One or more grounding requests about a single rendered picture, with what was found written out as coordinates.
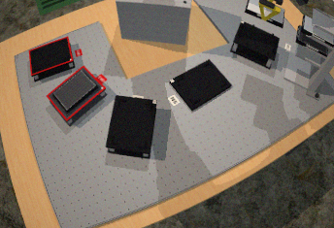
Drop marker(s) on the grey slotted shelf rack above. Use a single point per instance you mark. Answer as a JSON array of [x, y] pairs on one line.
[[304, 74]]

